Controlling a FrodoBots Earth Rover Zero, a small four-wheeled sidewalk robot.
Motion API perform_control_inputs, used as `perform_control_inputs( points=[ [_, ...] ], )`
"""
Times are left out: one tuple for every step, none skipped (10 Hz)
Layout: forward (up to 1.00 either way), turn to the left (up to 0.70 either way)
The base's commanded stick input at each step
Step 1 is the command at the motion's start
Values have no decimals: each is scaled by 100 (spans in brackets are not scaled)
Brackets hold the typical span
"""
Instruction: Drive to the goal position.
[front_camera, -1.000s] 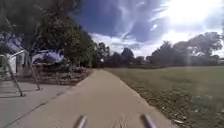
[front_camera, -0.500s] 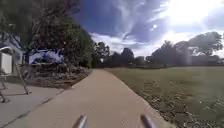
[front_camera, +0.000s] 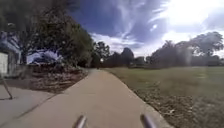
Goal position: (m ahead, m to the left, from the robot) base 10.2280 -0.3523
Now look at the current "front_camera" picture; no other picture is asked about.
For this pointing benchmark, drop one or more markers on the row of trees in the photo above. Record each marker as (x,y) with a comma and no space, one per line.
(166,56)

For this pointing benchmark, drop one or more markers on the robot's own part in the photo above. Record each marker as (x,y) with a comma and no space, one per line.
(80,122)
(148,121)

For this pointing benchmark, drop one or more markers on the grass field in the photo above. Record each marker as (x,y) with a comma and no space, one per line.
(180,83)

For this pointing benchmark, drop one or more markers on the thin pole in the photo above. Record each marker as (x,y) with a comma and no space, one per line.
(7,89)

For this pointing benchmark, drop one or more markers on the grey concrete pavement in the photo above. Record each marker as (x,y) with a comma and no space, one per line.
(16,105)

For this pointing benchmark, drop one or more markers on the brown mulch bed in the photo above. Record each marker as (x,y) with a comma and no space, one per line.
(50,78)

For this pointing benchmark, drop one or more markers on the white building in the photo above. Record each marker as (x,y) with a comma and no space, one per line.
(3,63)

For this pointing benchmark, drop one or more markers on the group of large trees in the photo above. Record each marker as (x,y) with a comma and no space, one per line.
(56,30)

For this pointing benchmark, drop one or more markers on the beige concrete path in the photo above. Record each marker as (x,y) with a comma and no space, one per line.
(96,100)

